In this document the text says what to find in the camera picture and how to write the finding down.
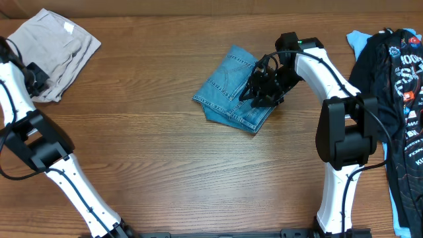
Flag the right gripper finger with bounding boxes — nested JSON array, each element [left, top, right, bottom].
[[250, 97, 284, 108], [239, 84, 256, 101]]

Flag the light blue denim jeans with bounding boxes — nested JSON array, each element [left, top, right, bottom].
[[192, 45, 274, 134]]

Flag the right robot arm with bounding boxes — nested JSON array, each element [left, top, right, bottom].
[[239, 32, 377, 237]]

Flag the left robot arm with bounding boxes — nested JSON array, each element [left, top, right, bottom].
[[1, 38, 138, 237]]

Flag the folded beige trousers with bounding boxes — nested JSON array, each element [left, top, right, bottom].
[[8, 9, 101, 102]]

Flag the light blue t-shirt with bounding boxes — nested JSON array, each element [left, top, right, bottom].
[[346, 28, 418, 238]]

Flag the black printed jersey shirt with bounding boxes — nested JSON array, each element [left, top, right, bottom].
[[348, 28, 423, 238]]

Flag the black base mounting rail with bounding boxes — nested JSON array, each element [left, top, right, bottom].
[[104, 229, 372, 238]]

